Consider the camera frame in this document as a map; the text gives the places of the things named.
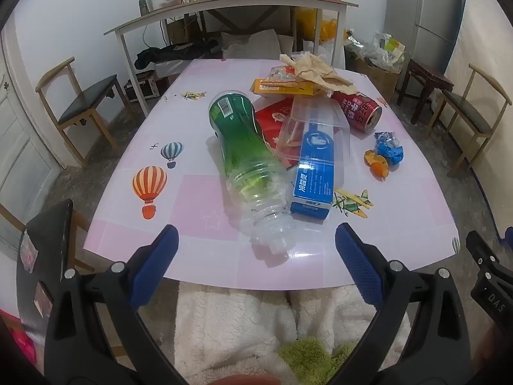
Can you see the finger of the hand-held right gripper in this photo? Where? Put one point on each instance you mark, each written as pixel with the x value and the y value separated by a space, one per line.
pixel 481 248

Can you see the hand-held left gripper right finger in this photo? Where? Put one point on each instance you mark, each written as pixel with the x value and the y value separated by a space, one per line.
pixel 360 264

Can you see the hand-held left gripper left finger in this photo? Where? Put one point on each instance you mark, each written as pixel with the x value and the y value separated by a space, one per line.
pixel 158 264

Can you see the blue and white carton box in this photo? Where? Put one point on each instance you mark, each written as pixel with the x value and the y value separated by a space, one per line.
pixel 314 176

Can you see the blue candy wrapper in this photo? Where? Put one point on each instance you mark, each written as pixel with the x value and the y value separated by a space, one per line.
pixel 388 148

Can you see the green plastic bottle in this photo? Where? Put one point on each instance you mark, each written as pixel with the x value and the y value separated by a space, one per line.
pixel 236 140

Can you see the red drink can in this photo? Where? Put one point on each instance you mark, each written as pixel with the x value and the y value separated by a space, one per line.
pixel 356 108

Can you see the clear plastic container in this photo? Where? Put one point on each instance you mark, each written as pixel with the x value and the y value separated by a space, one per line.
pixel 316 114

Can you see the red snack packet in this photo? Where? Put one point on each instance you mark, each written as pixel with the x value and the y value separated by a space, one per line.
pixel 274 116

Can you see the clear printed snack bag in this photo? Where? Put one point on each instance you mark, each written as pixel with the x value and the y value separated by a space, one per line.
pixel 280 73

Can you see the pink printed tablecloth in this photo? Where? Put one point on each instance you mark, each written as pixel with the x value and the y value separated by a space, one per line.
pixel 200 192

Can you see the white fluffy robe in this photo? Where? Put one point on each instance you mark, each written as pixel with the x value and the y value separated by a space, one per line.
pixel 224 321

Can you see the orange peel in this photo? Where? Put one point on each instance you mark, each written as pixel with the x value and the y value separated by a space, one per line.
pixel 376 166

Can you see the green fluffy pants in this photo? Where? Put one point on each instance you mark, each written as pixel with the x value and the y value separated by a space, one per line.
pixel 304 357

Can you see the black chair with stickers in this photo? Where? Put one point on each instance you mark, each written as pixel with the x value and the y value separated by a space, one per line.
pixel 44 228

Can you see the wooden chair with grey seat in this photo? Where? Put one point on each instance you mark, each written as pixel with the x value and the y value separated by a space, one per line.
pixel 469 108

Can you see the silver tool case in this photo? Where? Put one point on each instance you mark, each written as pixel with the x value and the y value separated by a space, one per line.
pixel 140 86

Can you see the wooden chair with black seat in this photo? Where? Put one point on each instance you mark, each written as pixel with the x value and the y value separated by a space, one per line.
pixel 88 96

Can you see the dark wooden stool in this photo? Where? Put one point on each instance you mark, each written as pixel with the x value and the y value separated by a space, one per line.
pixel 429 72

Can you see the brown cardboard box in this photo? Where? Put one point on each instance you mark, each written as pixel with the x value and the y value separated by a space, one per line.
pixel 380 78

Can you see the white door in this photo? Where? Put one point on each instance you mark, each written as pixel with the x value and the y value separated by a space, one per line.
pixel 16 136

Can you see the yellow carton box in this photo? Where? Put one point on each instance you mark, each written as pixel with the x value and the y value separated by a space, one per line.
pixel 280 87

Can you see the crumpled brown paper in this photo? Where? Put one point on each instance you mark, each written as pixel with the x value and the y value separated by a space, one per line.
pixel 316 68

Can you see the black clothes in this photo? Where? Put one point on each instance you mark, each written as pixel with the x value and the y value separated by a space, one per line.
pixel 160 54

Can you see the clear plastic bag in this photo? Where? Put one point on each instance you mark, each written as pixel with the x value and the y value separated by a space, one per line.
pixel 364 48

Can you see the green and white packet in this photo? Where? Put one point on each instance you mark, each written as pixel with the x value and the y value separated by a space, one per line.
pixel 394 48

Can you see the white sack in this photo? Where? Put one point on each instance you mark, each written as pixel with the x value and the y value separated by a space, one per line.
pixel 248 44

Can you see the grey refrigerator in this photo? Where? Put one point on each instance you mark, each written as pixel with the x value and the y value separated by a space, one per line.
pixel 437 8

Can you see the yellow plastic bag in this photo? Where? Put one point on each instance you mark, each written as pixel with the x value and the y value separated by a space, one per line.
pixel 310 22

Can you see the white side table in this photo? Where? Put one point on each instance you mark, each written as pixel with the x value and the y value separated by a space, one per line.
pixel 240 2

